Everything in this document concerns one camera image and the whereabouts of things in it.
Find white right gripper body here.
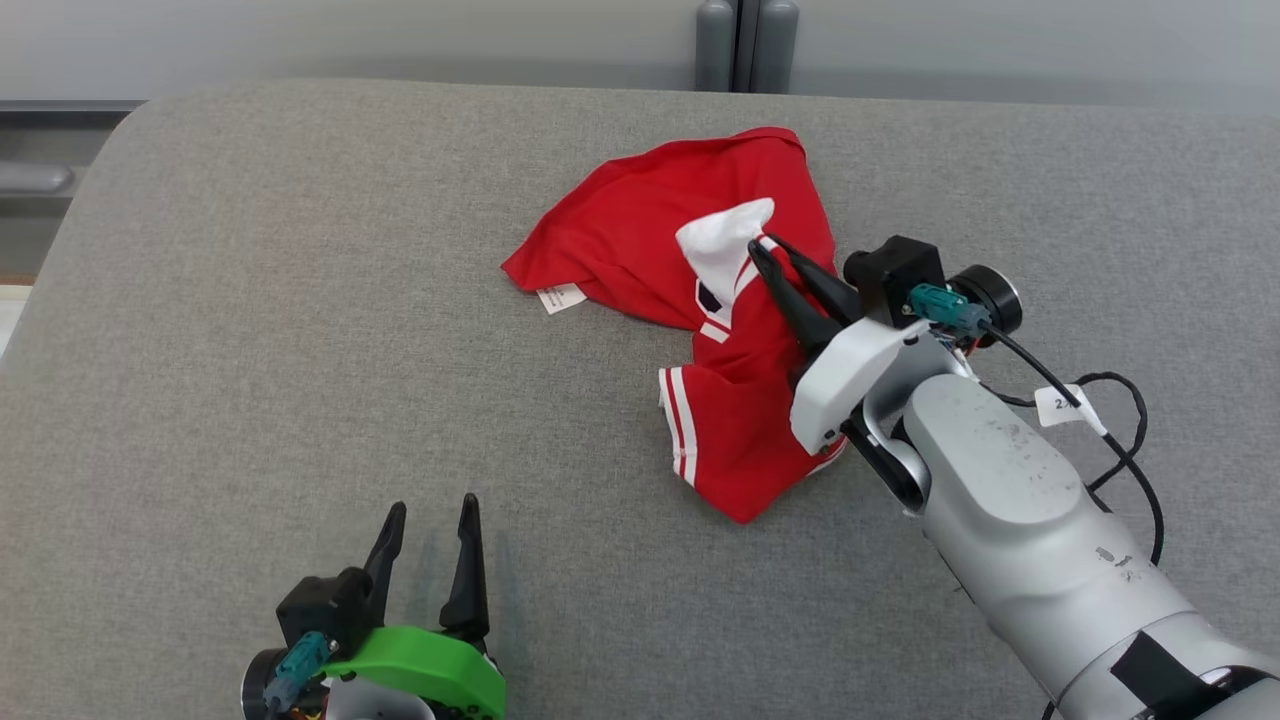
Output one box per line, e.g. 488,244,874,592
789,317,978,457

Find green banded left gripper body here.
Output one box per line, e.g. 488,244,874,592
322,625,508,720

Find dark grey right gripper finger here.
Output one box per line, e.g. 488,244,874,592
764,232,863,323
747,240,843,353

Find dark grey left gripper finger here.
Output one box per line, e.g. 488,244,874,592
439,493,492,643
362,501,409,626

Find red jersey with white stripes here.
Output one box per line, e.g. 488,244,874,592
500,126,852,525

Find teal right camera connector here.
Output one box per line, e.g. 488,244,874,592
909,283,992,337

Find teal camera connector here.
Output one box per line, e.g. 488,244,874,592
909,283,992,337
266,631,337,713

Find teal left camera connector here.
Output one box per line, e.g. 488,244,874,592
266,631,337,713

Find white cable tag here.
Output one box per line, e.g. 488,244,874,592
1034,384,1110,437

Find grey partition door frame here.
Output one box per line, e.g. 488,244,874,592
694,0,802,94

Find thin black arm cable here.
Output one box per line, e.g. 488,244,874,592
975,322,1168,569

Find grey oblong handle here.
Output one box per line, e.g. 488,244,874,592
0,160,77,197

